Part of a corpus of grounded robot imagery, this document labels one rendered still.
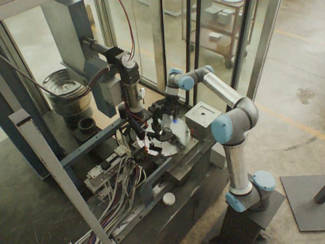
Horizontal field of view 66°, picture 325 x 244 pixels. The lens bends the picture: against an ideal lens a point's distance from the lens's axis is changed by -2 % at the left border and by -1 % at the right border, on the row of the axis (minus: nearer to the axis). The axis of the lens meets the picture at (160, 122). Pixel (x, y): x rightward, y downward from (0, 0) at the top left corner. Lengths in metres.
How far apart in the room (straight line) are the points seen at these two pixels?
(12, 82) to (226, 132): 1.04
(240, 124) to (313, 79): 2.81
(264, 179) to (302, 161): 1.45
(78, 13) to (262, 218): 1.39
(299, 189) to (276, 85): 1.49
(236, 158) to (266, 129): 1.81
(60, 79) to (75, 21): 0.82
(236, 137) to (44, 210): 1.19
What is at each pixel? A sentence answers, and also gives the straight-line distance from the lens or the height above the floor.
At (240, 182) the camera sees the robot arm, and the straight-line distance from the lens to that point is 1.29.
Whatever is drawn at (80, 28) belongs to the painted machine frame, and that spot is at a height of 1.62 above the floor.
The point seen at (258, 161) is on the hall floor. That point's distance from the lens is 2.69.
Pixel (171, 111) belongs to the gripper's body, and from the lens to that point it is 1.49.
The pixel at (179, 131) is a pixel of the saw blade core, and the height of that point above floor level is 0.95.
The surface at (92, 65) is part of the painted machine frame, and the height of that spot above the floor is 1.52.
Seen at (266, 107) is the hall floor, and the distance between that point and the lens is 3.23.
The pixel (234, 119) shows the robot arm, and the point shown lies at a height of 1.35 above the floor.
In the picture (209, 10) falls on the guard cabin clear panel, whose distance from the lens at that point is 1.51.
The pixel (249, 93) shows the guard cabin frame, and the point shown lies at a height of 1.14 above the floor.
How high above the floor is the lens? 2.15
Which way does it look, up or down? 47 degrees down
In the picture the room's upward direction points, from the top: 6 degrees counter-clockwise
